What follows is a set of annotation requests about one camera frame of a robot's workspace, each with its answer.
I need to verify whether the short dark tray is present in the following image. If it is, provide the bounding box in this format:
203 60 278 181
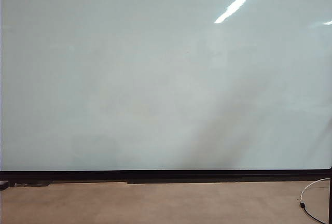
14 181 52 187

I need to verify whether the white cable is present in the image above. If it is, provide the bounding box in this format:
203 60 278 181
300 178 331 204

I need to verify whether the black stand post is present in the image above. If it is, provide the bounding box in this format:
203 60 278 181
329 166 332 224

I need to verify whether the white glass whiteboard black frame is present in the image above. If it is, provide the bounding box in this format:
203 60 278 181
0 0 332 182

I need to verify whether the black cable with connector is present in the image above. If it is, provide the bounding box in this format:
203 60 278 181
298 202 329 224

